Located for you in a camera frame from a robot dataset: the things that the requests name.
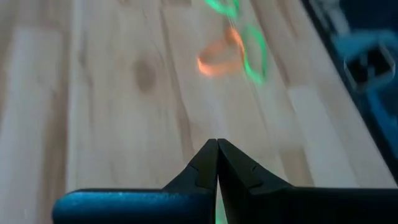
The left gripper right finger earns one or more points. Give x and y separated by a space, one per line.
295 205

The green rubber band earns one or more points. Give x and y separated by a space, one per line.
220 214
228 11
255 76

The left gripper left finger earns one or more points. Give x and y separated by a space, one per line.
140 207

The orange rubber band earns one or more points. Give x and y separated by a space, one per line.
214 70

